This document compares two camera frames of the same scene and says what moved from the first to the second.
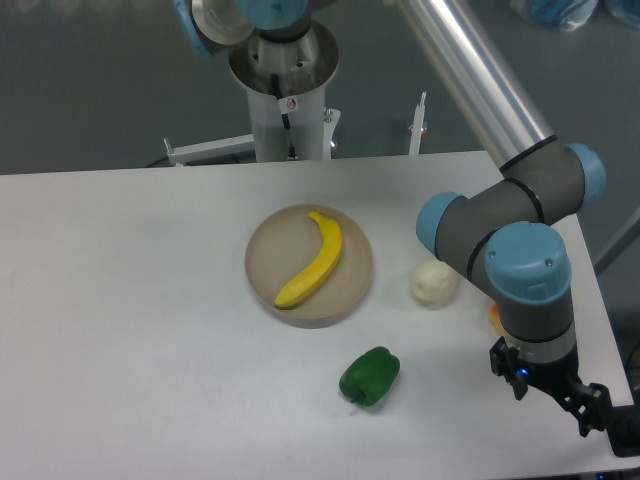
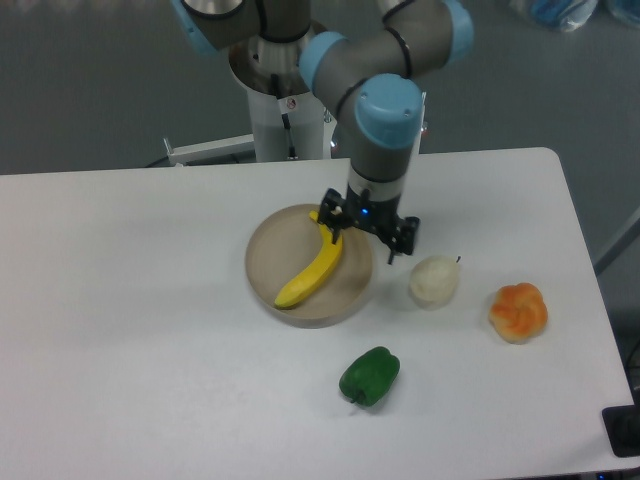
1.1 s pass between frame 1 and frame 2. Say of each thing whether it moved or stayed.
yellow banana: stayed
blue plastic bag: stayed
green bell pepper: stayed
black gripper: moved
